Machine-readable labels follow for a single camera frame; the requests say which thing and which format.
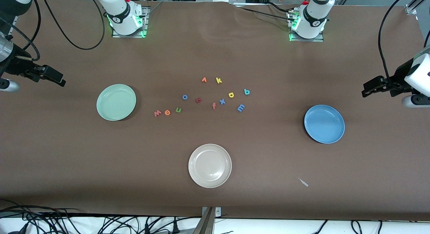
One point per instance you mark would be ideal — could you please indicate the brown table cover sheet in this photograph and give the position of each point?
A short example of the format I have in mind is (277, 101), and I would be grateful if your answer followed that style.
(67, 160)

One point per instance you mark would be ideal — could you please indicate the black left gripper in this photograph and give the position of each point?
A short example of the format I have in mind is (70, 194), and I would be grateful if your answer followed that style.
(398, 76)

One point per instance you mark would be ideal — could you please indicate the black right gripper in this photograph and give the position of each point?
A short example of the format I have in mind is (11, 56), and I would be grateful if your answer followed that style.
(16, 66)

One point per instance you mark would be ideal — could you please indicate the beige plate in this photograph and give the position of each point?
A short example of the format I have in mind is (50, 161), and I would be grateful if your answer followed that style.
(210, 166)

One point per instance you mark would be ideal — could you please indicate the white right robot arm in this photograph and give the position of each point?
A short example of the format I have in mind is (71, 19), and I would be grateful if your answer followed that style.
(122, 15)

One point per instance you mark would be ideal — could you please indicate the aluminium corner bracket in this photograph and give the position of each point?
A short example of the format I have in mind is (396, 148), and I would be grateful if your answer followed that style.
(410, 9)

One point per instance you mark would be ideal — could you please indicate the light green plate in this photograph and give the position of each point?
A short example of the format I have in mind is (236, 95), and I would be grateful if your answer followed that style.
(116, 102)

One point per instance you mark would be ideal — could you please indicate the blue letter m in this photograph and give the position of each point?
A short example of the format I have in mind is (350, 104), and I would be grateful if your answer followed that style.
(241, 108)

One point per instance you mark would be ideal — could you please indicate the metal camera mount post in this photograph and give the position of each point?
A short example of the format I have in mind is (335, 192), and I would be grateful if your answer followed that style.
(205, 224)

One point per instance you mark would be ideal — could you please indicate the blue plate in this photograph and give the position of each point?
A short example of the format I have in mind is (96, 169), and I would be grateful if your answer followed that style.
(324, 124)

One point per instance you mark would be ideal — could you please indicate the pink letter w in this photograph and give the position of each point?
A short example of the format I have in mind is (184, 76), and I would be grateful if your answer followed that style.
(157, 113)

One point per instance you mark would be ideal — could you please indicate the small white paper scrap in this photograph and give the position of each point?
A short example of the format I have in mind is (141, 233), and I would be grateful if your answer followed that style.
(303, 182)

